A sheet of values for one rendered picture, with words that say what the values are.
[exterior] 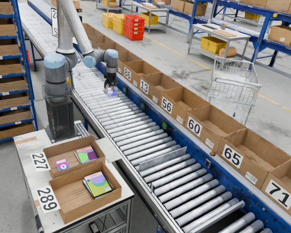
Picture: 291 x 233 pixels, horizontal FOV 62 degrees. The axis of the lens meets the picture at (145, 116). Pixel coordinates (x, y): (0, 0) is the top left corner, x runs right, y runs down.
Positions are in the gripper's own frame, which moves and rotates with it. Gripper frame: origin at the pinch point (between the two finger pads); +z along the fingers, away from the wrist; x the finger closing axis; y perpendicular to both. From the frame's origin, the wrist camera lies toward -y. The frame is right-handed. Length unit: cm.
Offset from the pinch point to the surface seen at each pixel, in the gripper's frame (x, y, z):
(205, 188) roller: 32, 99, 33
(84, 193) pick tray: -46, 67, 33
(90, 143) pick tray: -25.1, 20.7, 33.0
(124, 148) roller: -0.8, 35.0, 35.3
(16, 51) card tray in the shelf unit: -59, -107, -2
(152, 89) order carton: 50, -7, 11
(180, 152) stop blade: 38, 62, 31
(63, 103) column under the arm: -39.2, 0.1, 3.8
